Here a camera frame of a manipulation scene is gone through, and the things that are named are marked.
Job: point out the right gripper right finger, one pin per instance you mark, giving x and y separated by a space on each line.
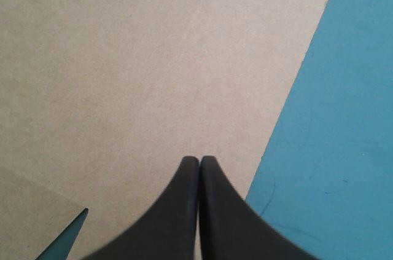
227 226

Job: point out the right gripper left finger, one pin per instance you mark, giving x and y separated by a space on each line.
165 223

